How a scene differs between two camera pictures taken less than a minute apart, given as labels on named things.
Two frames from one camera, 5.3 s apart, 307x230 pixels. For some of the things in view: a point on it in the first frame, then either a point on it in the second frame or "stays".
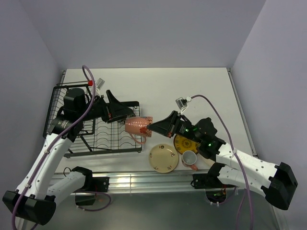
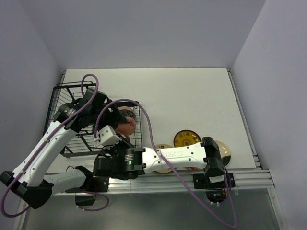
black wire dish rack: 99,137 stays
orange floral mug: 137,126 → 126,129
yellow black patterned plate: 183,144 stays
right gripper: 167,126 → 123,142
